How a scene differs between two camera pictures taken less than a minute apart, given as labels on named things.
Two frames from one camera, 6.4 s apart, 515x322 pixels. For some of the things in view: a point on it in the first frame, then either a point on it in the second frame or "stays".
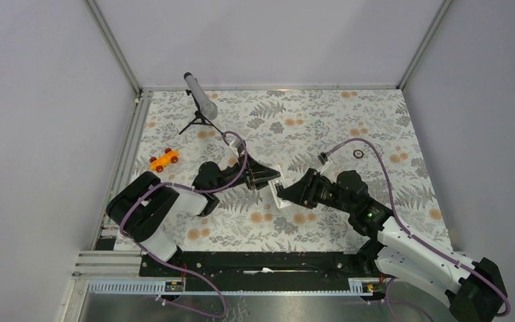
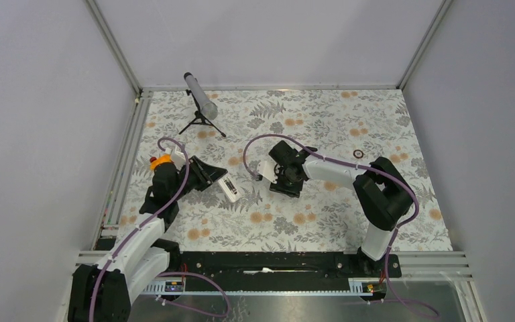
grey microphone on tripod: x=207 y=109 stays
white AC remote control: x=275 y=186 → x=230 y=188
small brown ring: x=357 y=157 stays
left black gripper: x=257 y=175 → x=214 y=173
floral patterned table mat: x=288 y=139 stays
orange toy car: x=169 y=155 stays
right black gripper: x=303 y=192 → x=279 y=187
